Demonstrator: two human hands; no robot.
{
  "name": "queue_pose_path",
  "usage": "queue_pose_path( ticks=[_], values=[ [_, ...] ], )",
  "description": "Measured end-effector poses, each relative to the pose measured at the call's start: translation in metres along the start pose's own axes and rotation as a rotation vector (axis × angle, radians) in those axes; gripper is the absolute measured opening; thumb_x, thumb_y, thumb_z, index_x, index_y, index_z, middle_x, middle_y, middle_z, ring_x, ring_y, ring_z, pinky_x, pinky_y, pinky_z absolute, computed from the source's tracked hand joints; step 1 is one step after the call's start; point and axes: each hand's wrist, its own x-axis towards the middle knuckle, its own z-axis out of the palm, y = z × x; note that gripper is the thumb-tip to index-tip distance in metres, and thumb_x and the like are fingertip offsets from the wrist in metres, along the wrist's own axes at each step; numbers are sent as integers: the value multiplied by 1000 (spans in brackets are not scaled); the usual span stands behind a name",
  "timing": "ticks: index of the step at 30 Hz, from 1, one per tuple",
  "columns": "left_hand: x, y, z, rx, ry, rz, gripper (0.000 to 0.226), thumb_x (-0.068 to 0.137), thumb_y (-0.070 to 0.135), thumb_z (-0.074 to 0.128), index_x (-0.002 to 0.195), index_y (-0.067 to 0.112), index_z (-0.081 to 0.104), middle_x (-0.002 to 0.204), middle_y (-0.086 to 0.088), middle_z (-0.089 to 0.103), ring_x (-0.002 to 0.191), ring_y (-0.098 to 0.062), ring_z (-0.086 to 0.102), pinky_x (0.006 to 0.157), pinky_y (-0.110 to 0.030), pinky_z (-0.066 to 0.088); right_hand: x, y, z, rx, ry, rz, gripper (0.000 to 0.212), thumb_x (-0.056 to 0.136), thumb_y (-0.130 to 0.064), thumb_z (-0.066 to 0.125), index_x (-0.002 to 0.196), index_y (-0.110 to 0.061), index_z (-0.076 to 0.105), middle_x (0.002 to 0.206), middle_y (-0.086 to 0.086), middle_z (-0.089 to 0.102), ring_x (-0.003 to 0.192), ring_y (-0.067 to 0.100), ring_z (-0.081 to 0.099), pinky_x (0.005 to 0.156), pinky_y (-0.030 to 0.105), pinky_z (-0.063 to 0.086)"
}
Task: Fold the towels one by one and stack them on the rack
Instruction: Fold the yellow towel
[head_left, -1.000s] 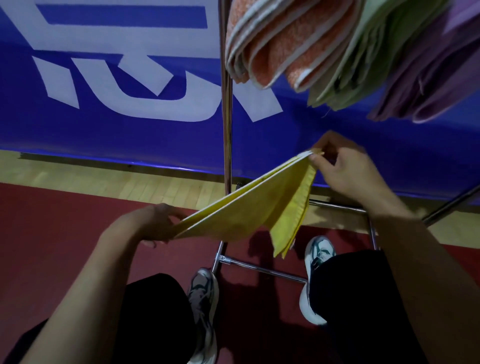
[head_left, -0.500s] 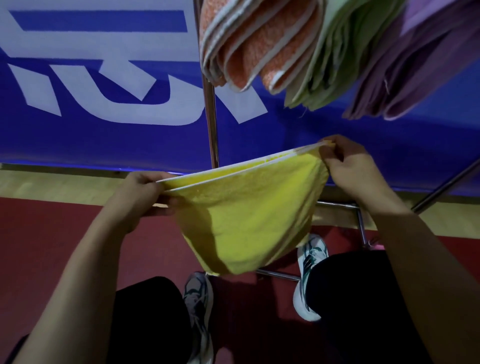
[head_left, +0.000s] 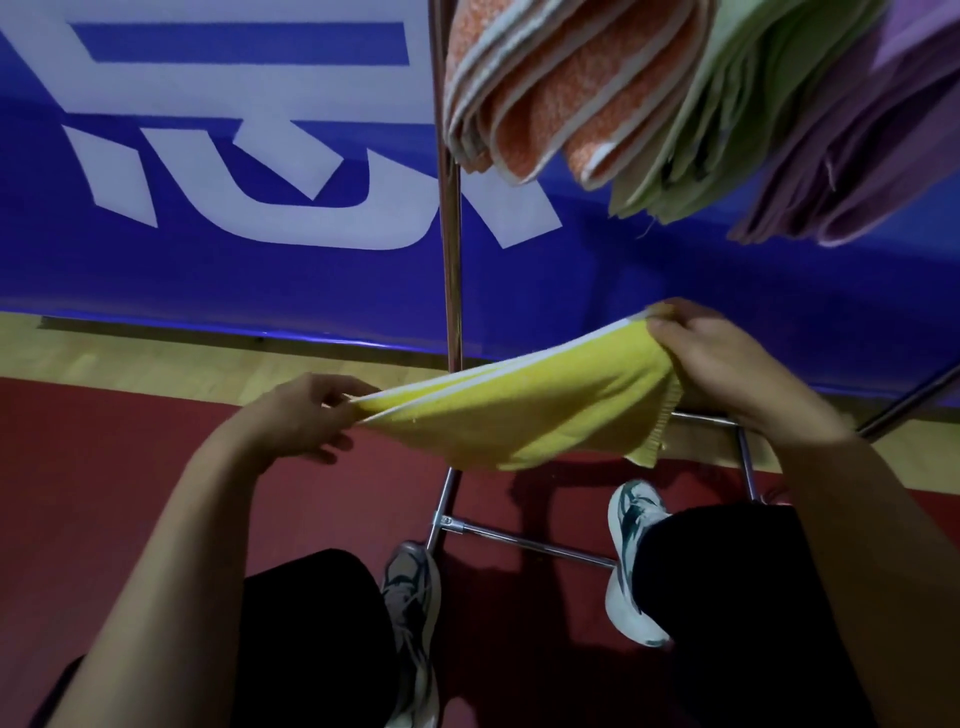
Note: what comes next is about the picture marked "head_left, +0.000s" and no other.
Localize person's right hand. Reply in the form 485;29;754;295
645;297;854;453

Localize person's left hand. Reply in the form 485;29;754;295
225;372;381;477

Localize yellow towel with white stripes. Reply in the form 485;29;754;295
351;303;685;474

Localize person's left forearm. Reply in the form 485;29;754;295
46;423;280;728

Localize person's right forearm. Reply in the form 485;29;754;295
763;420;960;728

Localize blue banner with white print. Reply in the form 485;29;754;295
0;0;960;400

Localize metal clothes rack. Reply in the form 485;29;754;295
424;0;960;573

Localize person's right grey sneaker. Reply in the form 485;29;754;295
603;479;674;649

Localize person's grey sneaker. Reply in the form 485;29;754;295
603;479;674;649
378;540;444;728

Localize orange towel with white edge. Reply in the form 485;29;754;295
442;0;594;175
487;0;706;186
562;0;717;192

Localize person's left grey sneaker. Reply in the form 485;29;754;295
378;540;444;728

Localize stack of green cloths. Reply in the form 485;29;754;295
609;0;890;226

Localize stack of purple cloths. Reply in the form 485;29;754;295
727;0;960;249

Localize black trousers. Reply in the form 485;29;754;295
28;501;880;728

